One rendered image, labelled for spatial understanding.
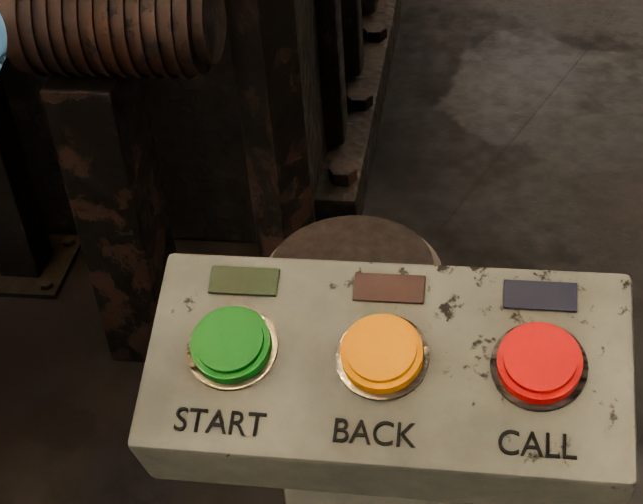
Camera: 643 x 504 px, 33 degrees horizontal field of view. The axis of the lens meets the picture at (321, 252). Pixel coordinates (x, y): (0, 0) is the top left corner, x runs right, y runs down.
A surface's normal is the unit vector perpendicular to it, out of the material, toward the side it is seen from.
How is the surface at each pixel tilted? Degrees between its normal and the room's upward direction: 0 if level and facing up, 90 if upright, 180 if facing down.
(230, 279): 20
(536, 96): 0
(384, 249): 0
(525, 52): 0
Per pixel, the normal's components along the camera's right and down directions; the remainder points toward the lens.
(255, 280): -0.11, -0.50
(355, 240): -0.07, -0.77
